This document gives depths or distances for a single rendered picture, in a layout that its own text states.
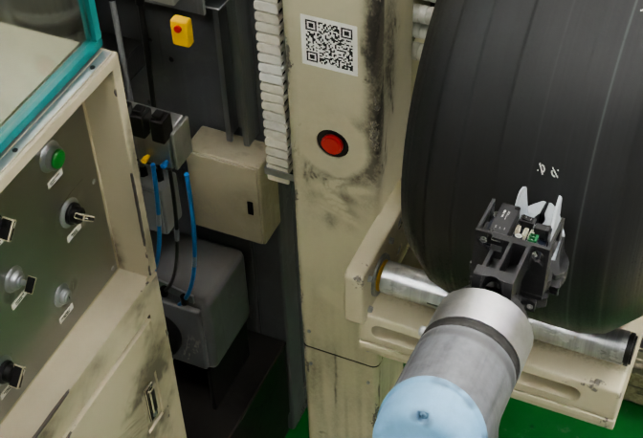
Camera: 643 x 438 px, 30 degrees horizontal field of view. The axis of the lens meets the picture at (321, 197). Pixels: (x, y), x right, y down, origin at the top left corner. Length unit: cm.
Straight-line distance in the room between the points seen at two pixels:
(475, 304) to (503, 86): 29
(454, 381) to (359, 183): 67
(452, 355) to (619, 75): 37
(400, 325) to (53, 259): 46
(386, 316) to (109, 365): 37
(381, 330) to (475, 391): 71
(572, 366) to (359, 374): 44
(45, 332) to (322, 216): 42
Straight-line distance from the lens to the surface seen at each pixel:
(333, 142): 157
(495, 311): 103
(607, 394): 158
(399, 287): 160
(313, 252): 174
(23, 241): 144
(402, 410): 95
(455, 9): 127
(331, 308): 181
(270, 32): 152
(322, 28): 147
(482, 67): 124
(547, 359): 159
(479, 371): 99
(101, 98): 146
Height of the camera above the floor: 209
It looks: 43 degrees down
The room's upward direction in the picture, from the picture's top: 2 degrees counter-clockwise
